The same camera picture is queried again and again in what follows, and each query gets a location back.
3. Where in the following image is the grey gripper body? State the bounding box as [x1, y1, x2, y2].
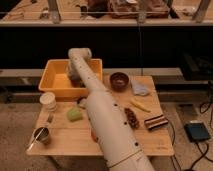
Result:
[67, 64, 81, 82]

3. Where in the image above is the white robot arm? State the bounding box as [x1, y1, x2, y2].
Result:
[68, 48, 155, 171]

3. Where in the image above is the yellow plastic tray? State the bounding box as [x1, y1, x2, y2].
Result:
[39, 58, 103, 101]

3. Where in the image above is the green sponge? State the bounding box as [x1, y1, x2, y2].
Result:
[67, 107, 83, 122]

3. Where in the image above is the white dish brush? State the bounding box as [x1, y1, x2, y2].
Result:
[77, 97, 87, 109]

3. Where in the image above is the white paper cup stack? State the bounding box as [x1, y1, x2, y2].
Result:
[39, 92, 57, 111]

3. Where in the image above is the dark brown bowl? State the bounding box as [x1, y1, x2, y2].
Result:
[110, 72, 129, 91]

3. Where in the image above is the metal fork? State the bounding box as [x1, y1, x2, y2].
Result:
[45, 114, 54, 127]

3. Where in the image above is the wooden folding table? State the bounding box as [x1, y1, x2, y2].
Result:
[26, 76, 174, 156]

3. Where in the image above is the red tomato toy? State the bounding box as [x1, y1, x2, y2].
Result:
[91, 130, 98, 143]

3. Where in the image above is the yellow banana toy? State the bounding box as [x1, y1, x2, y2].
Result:
[131, 99, 151, 113]

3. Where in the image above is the crumpled blue-grey cloth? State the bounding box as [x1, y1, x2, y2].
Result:
[131, 80, 149, 96]

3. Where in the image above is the metal cup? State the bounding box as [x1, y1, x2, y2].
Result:
[34, 127, 51, 145]

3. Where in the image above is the brown grape bunch toy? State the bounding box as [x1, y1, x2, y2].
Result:
[124, 108, 139, 129]

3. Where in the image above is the striped brown cloth block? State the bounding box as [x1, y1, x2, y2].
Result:
[144, 115, 168, 131]

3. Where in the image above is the black foot pedal box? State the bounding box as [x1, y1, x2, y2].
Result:
[184, 123, 211, 142]

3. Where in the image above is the black floor cable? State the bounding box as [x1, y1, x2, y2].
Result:
[169, 81, 213, 171]

